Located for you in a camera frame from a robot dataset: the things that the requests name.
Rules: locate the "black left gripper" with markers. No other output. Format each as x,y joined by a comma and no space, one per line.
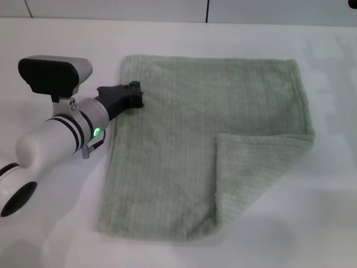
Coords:
115,97

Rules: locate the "light green ribbed towel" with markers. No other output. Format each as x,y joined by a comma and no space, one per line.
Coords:
181,145

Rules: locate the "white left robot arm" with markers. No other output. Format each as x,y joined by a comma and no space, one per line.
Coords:
55,139

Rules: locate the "black vertical background strip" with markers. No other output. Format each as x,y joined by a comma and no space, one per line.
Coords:
206,11

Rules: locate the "left wrist camera housing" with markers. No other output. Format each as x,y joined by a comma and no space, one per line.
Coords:
50,75

